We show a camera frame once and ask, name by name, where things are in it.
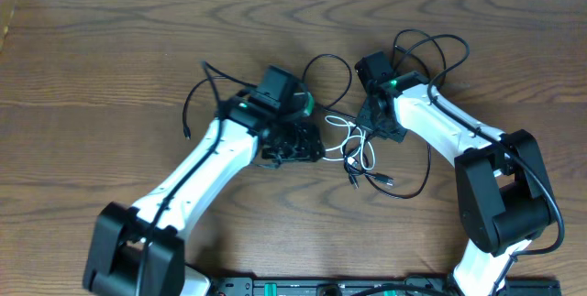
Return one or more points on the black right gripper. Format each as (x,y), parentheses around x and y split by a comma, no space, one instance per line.
(363,121)

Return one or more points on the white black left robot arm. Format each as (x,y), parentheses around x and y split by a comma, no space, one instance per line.
(140,249)

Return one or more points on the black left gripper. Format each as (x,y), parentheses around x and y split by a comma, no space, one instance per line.
(309,149)

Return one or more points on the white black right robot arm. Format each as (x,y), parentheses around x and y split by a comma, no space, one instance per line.
(504,195)

